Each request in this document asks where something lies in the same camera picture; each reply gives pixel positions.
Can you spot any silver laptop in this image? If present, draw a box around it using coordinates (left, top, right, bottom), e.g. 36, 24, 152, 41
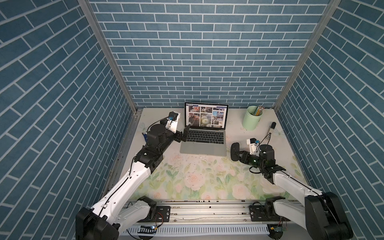
180, 102, 229, 157

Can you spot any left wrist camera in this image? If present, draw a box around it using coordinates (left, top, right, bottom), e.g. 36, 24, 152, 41
165, 112, 180, 134

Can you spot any mint green pencil cup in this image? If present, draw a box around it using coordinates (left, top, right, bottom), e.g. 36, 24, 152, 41
243, 106, 263, 131

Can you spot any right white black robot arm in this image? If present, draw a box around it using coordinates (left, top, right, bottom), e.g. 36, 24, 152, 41
231, 143, 354, 240

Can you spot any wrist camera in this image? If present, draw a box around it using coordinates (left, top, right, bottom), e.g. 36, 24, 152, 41
165, 112, 180, 134
247, 138, 260, 155

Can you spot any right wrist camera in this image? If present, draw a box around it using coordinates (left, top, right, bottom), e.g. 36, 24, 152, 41
247, 138, 260, 155

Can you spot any bundle of coloured pencils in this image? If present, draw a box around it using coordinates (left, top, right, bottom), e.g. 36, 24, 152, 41
253, 106, 265, 116

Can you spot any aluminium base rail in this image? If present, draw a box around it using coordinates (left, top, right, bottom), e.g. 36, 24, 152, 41
85, 202, 335, 226

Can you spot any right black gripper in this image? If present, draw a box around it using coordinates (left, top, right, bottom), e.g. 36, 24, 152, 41
233, 150, 264, 170

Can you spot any black wireless mouse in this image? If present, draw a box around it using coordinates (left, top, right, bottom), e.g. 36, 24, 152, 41
231, 143, 240, 162

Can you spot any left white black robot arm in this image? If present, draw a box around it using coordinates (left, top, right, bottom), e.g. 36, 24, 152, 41
76, 122, 189, 240

